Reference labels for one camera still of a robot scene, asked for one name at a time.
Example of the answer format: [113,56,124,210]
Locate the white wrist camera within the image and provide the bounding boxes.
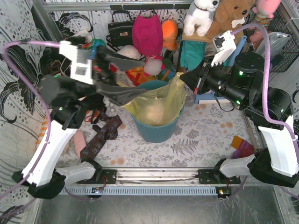
[59,41,93,84]
[211,30,236,67]

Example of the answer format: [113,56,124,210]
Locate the white plush dog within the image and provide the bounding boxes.
[183,0,220,37]

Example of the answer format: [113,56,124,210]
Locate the black leather handbag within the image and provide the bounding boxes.
[106,10,135,52]

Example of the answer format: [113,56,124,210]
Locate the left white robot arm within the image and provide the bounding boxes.
[12,43,145,199]

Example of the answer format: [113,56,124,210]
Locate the dark patterned necktie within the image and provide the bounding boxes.
[80,108,122,162]

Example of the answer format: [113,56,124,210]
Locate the colorful scarf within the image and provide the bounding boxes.
[83,39,106,60]

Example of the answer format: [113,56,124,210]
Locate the white plush bear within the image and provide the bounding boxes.
[117,45,141,60]

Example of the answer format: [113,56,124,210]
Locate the pink white plush doll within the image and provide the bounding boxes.
[143,55,165,76]

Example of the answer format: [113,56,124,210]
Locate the black wire basket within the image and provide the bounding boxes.
[244,11,299,72]

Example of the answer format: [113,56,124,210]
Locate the pink plush toy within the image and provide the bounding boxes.
[252,0,281,28]

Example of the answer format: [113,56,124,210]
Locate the orange plush toy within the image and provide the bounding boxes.
[162,19,179,51]

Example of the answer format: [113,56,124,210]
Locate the wooden shelf board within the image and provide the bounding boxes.
[182,26,213,43]

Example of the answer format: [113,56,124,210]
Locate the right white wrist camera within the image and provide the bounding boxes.
[211,30,236,67]

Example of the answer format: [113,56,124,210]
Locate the brown plush dog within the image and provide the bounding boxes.
[206,0,255,39]

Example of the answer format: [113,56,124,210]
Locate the purple orange sock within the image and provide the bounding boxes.
[231,136,254,159]

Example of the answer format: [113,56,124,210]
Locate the pink sock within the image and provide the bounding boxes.
[73,130,86,158]

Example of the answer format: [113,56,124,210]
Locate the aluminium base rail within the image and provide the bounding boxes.
[59,167,241,199]

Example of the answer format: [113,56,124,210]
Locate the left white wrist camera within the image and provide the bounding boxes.
[59,41,93,84]

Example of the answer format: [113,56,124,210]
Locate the teal folded cloth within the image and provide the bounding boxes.
[180,41,216,70]

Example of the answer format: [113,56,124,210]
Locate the yellow plastic trash bag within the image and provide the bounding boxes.
[123,72,186,126]

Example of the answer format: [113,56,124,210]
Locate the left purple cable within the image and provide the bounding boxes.
[0,40,63,210]

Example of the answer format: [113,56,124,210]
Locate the orange checkered towel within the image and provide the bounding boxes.
[35,117,48,151]

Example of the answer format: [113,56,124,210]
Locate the silver pouch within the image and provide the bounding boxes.
[255,32,291,59]

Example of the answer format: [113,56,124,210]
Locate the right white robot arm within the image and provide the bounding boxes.
[180,52,299,188]

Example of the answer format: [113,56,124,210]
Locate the blue handled broom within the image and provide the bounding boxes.
[194,35,247,104]

